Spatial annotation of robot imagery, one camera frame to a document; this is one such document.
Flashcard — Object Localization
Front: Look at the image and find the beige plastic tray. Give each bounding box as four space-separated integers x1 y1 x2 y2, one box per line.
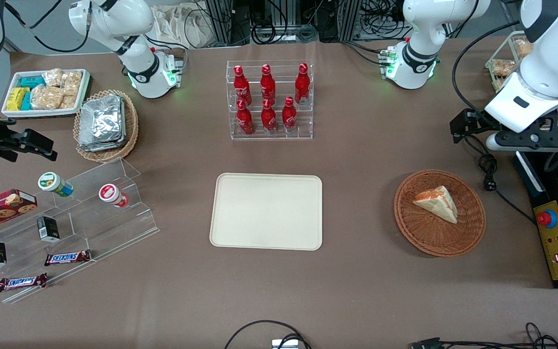
210 173 323 251

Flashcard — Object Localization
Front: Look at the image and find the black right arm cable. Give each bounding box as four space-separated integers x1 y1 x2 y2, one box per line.
5 0 91 54

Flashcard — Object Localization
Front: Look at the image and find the light oval wicker basket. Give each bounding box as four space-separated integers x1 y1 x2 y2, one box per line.
73 89 139 163

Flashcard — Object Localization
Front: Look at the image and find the triangular sandwich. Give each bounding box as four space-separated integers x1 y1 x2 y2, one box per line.
413 186 459 224

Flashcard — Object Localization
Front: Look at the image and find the black cable with connector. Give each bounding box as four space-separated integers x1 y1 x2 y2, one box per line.
408 322 558 349

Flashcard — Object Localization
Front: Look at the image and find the black left camera mount bracket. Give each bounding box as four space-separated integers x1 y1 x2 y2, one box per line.
495 127 558 152

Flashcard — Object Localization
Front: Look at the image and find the green lid cup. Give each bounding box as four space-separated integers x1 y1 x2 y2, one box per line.
38 172 74 197

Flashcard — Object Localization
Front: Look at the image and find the clear bin of bread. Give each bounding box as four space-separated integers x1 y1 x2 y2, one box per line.
485 31 558 122

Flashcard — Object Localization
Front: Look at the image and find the white cloth bag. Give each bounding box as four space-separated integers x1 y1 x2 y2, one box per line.
153 5 212 49

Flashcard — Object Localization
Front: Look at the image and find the red cola bottle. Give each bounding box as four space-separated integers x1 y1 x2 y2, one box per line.
294 63 310 105
236 99 255 136
261 98 277 134
233 65 252 105
282 96 297 133
260 63 276 103

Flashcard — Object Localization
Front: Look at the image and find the snickers bar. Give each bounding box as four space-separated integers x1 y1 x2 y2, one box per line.
44 250 92 267
0 273 48 292

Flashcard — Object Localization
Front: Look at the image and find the red lid cup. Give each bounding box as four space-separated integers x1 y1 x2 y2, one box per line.
98 183 129 208

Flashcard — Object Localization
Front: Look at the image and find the clear acrylic bottle rack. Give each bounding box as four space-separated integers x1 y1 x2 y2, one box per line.
226 60 314 141

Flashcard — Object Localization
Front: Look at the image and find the silver foil pack stack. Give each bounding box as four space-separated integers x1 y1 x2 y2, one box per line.
78 95 127 152

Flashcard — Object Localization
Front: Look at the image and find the black equipment base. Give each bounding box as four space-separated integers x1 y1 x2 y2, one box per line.
512 150 558 290

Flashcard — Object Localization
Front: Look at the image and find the black looped table cable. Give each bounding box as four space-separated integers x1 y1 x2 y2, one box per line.
224 320 312 349

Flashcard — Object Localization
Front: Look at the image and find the black coiled background cable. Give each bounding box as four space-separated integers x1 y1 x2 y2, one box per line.
251 19 318 45

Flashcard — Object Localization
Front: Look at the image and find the white rectangular snack tray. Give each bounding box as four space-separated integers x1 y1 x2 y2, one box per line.
1 68 91 118

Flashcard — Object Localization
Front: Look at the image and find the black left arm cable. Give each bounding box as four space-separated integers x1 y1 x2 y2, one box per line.
452 20 539 226

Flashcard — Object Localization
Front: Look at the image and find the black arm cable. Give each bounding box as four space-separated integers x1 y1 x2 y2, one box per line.
452 20 539 226
5 0 91 54

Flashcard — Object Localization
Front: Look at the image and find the brown round wicker basket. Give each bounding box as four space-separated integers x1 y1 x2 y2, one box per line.
394 169 487 257

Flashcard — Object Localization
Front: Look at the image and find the clear snack bag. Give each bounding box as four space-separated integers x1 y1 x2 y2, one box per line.
490 58 517 78
514 39 534 59

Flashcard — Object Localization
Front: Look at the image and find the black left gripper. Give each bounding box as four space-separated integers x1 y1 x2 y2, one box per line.
450 110 502 144

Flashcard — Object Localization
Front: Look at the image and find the yellow snack pack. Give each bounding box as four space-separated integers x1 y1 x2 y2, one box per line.
6 87 30 111

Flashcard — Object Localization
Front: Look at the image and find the clear acrylic step shelf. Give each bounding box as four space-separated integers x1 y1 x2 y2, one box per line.
0 158 160 304

